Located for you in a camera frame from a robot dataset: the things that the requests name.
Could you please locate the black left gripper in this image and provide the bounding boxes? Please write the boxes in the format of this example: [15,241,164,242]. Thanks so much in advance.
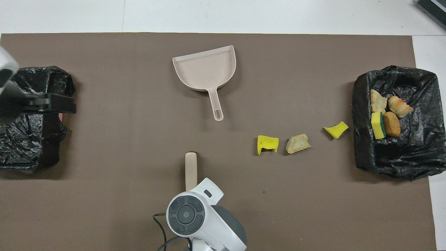
[0,81,77,123]

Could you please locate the beige hand brush black bristles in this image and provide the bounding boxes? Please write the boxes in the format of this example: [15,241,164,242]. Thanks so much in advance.
[185,152,198,192]

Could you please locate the beige plastic dustpan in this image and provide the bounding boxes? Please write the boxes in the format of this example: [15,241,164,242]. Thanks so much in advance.
[172,45,237,122]

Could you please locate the notched yellow sponge piece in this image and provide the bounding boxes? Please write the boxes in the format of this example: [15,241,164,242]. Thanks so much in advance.
[257,135,279,156]

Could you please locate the pale toast bread chunk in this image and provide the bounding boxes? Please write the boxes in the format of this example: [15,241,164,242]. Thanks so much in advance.
[286,134,311,154]

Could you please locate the small yellow sponge wedge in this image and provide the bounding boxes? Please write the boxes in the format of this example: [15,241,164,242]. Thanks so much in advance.
[324,121,349,139]

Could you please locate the yellow green scrub sponge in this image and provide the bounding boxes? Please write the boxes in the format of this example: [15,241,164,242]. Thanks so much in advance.
[370,111,387,140]

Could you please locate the brown oblong bread roll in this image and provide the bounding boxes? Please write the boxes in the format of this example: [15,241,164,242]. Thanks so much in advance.
[382,111,401,137]

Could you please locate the striped croissant piece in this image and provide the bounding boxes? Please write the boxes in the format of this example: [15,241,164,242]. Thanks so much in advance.
[388,96,414,118]

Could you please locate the black trash bag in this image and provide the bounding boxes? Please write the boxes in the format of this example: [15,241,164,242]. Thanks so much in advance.
[0,66,76,174]

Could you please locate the right black bag bin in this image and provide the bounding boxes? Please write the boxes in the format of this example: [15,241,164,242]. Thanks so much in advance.
[352,65,446,181]

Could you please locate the brown table mat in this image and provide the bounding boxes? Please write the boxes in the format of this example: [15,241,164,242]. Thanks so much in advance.
[0,33,438,251]

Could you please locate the dark ribbed grille object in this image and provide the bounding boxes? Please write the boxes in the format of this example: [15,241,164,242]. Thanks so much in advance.
[415,0,446,30]

